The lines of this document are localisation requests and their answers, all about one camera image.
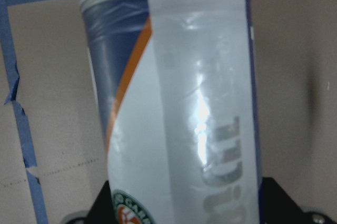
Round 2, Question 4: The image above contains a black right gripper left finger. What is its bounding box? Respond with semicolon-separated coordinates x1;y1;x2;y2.
84;181;116;224

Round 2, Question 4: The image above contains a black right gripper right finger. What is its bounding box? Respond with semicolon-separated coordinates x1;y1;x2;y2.
262;177;311;224

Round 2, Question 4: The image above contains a clear tennis ball can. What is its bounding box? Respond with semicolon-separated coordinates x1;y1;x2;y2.
80;0;263;223

